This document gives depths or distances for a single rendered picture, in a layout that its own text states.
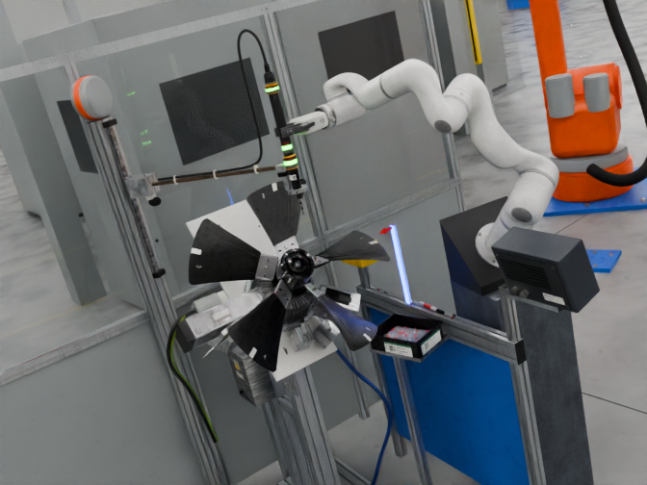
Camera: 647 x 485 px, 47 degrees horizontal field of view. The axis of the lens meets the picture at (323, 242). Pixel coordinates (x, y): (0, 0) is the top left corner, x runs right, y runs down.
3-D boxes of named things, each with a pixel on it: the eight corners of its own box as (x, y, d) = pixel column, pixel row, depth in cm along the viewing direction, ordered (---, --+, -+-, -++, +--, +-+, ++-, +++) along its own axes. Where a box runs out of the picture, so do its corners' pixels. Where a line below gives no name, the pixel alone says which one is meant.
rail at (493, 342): (359, 303, 316) (355, 286, 314) (367, 299, 318) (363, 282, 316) (518, 366, 241) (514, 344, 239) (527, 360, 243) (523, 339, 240)
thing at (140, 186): (128, 201, 275) (121, 179, 272) (139, 194, 280) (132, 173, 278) (150, 198, 270) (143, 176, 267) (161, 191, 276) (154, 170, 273)
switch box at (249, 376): (239, 395, 299) (224, 347, 292) (258, 385, 303) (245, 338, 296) (256, 407, 286) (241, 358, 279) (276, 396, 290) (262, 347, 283)
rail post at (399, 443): (395, 454, 341) (359, 302, 316) (401, 450, 343) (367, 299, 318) (401, 458, 338) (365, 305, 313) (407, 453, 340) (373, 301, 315)
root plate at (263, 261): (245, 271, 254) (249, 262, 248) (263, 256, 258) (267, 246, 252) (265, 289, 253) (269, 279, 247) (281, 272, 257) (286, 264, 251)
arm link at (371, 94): (369, 52, 230) (314, 86, 255) (387, 100, 231) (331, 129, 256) (388, 47, 236) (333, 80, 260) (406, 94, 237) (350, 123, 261)
